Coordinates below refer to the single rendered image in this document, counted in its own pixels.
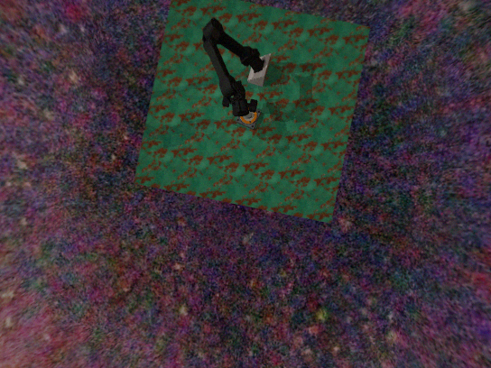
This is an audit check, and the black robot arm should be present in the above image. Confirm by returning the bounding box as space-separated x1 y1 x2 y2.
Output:
202 18 264 116

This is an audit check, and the orange round plate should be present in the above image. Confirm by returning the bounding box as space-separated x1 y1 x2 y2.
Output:
240 111 257 124

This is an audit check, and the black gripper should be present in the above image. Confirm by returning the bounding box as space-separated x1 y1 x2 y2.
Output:
222 97 258 113

